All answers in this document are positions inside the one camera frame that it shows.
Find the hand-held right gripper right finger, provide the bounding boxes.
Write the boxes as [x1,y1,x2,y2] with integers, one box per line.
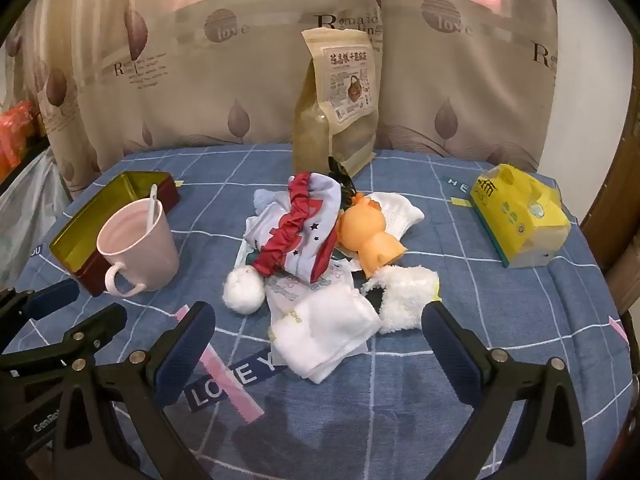
[421,302,587,480]

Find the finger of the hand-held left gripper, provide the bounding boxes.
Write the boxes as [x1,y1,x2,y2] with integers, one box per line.
[0,304,129,376]
[0,277,80,323]

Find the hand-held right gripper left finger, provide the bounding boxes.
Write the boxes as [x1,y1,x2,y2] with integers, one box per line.
[50,301,217,480]

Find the white fluffy sock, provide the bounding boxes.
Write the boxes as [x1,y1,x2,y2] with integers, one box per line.
[361,265,443,336]

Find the white fluffy pompom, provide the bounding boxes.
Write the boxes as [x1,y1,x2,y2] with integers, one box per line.
[222,266,266,316]
[252,187,291,216]

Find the white towel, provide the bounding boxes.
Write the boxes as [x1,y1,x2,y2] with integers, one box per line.
[265,285,383,385]

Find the pale printed plastic packet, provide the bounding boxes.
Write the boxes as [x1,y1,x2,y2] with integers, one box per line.
[235,237,361,306]

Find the white mesh sock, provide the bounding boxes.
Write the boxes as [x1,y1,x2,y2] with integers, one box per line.
[367,191,426,241]

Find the red and gold tin box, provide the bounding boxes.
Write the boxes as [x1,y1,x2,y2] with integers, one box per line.
[48,170,181,298]

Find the orange rubber toy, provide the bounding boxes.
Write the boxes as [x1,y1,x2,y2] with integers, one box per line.
[336,191,407,278]

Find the red ruffled white sock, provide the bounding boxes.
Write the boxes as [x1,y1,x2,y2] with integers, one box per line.
[243,171,346,283]

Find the blue checked tablecloth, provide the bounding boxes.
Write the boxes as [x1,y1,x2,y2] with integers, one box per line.
[0,142,633,480]

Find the pink mug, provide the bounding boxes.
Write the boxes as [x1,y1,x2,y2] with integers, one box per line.
[96,198,181,297]

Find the white printed plastic sheet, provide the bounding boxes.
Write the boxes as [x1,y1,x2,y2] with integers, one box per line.
[0,152,68,286]

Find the white spoon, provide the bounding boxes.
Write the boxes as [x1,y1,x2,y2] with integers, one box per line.
[145,184,160,233]

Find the orange plastic bag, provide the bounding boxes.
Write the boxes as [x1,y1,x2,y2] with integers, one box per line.
[0,100,48,181]

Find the dark green object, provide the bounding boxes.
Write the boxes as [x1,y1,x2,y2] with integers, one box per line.
[327,156,362,197]

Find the brown paper food pouch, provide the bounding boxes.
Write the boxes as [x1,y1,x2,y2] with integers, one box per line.
[291,26,383,178]

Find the beige leaf print curtain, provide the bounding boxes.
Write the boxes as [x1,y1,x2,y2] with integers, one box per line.
[0,0,558,201]

